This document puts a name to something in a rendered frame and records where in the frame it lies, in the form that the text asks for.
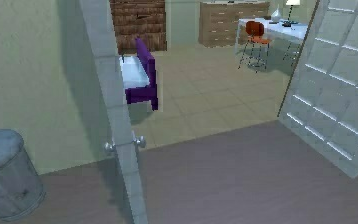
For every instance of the purple bed white mattress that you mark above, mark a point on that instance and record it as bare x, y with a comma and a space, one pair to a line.
143, 76

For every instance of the orange chair black legs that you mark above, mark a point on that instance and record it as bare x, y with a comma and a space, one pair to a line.
256, 41

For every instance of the black lamp white shade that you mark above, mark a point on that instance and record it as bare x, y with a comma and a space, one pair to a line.
291, 11

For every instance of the pale grey vase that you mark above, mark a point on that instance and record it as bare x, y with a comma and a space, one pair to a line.
276, 15

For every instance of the silver round door knob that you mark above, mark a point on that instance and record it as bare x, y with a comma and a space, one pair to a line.
108, 146
141, 141

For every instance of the old silver trash can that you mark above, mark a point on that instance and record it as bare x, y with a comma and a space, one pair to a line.
7, 173

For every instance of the grey panelled room door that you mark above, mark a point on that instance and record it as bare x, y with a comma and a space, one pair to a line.
333, 80

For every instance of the light brown chest of drawers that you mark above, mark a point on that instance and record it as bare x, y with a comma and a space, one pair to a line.
222, 23

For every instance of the white desk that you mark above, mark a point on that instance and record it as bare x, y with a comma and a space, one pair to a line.
280, 30

